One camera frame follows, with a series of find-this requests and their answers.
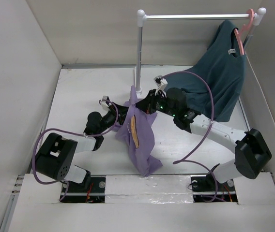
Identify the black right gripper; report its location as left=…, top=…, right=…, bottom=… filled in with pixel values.
left=135, top=89, right=177, bottom=117

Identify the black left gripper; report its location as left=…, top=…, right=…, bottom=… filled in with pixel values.
left=97, top=102, right=138, bottom=134

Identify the wooden clothes hanger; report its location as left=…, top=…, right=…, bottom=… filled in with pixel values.
left=130, top=115, right=139, bottom=148

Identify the purple t shirt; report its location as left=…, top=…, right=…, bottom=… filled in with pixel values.
left=115, top=86, right=163, bottom=177

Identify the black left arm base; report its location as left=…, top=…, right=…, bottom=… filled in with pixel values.
left=60, top=171, right=106, bottom=203

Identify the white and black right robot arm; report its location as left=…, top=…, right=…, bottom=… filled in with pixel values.
left=136, top=88, right=272, bottom=190

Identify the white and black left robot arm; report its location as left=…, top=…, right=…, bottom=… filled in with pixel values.
left=31, top=103, right=128, bottom=192

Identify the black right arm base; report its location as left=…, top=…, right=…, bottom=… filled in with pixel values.
left=187, top=174, right=238, bottom=203

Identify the dark teal t shirt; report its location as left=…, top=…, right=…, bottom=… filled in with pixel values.
left=165, top=20, right=246, bottom=122

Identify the pink plastic clothes hanger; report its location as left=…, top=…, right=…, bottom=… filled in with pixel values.
left=233, top=8, right=256, bottom=56

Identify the white and silver clothes rack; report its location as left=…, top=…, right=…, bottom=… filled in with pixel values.
left=134, top=7, right=267, bottom=97

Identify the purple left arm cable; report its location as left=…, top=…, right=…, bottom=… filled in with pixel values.
left=32, top=98, right=121, bottom=201

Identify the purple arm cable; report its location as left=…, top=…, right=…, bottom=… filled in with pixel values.
left=161, top=71, right=222, bottom=203
left=32, top=98, right=121, bottom=201

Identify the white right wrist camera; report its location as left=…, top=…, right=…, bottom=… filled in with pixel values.
left=154, top=75, right=168, bottom=95

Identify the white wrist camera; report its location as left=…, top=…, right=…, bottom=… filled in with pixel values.
left=154, top=75, right=168, bottom=95
left=99, top=96, right=110, bottom=107

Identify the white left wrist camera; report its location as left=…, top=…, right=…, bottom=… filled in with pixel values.
left=99, top=96, right=110, bottom=107

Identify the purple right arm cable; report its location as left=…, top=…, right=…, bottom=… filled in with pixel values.
left=161, top=71, right=222, bottom=203

